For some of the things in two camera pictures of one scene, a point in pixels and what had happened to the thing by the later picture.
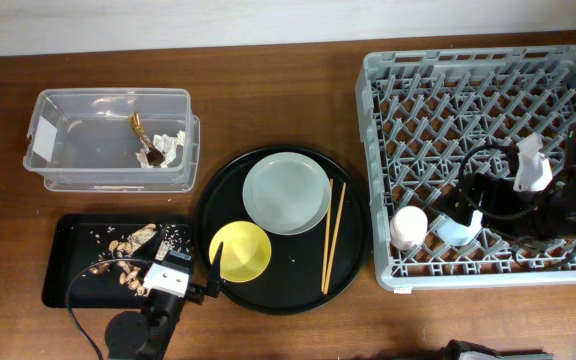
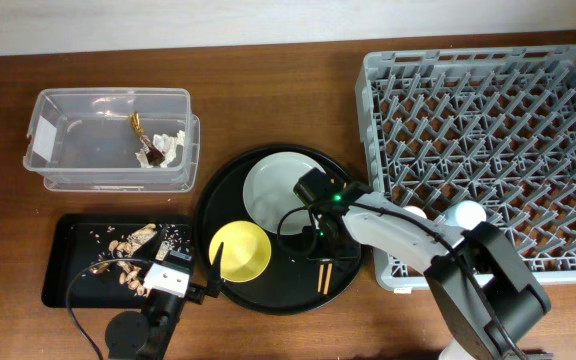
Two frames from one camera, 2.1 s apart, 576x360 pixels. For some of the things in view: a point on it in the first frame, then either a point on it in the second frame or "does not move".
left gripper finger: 214,279 does not move
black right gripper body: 502,201 to 334,249
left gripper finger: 150,251 does not move
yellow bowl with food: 245,250 does not move
